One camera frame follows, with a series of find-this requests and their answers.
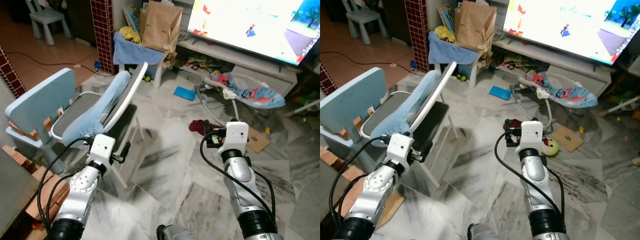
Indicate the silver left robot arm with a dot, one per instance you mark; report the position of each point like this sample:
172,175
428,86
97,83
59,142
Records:
375,187
80,187

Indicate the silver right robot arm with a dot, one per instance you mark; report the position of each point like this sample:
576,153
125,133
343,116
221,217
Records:
239,172
534,172

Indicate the dark red cloth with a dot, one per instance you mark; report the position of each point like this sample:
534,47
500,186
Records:
197,126

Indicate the yellow green toy ball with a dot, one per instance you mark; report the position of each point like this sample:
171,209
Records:
551,147

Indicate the brown cardboard piece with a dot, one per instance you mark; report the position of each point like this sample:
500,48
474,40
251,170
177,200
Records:
567,139
257,141

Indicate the flat blue book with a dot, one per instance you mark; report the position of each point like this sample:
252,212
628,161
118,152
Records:
185,93
500,92

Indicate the grey high chair seat pad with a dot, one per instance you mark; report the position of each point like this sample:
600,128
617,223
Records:
380,122
75,112

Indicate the light blue chair cushion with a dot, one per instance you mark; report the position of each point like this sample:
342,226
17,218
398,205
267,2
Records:
102,102
415,100

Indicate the colourful baby bouncer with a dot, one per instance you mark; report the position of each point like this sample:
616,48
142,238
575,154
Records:
570,94
255,95

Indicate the white high chair tray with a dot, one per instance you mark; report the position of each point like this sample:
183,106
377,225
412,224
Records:
132,90
442,90

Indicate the white stool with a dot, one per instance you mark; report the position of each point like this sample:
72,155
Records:
159,75
474,75

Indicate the white television console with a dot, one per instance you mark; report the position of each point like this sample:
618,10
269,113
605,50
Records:
260,70
575,70

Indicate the light blue high chair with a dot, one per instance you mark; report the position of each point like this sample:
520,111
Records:
37,100
350,100

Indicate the silver robot leg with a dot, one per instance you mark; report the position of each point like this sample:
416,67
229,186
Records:
485,234

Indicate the blue cloth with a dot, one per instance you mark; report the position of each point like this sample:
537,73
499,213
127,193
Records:
447,50
132,52

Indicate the brown paper bag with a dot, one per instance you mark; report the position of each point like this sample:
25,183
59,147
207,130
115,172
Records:
475,27
162,27

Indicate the yellow soft toy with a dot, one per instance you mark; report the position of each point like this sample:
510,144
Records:
445,34
130,34

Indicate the large flat television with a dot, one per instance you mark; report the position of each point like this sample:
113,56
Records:
565,22
250,20

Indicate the small white kids chair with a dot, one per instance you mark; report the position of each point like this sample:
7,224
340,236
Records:
362,15
47,17

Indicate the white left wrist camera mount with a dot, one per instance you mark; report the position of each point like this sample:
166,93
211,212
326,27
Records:
102,147
400,146

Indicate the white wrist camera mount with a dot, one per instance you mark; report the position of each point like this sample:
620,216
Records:
236,134
102,147
531,132
400,146

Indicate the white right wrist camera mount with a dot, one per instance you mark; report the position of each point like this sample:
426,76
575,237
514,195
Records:
531,132
236,134

